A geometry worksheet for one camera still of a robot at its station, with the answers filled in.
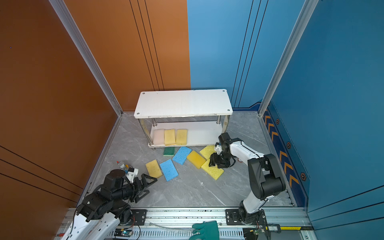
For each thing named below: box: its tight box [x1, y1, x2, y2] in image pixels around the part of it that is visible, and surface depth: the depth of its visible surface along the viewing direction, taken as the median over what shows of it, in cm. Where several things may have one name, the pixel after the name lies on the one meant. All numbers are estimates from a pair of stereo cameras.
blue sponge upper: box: [172, 147, 192, 165], surface depth 96 cm
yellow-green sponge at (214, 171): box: [201, 158, 225, 181], surface depth 89 cm
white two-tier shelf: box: [133, 88, 233, 150], surface depth 81 cm
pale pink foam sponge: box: [153, 129, 165, 146], surface depth 98 cm
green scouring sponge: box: [163, 147, 176, 157], surface depth 98 cm
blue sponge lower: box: [159, 159, 179, 182], surface depth 90 cm
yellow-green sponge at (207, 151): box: [199, 145, 216, 160], surface depth 98 cm
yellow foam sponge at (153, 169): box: [145, 159, 163, 179], surface depth 91 cm
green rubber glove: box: [189, 220, 220, 240], surface depth 70 cm
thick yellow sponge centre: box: [187, 150, 207, 169], surface depth 96 cm
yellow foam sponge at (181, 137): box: [175, 129, 188, 145], surface depth 97 cm
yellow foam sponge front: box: [164, 129, 176, 146], surface depth 97 cm
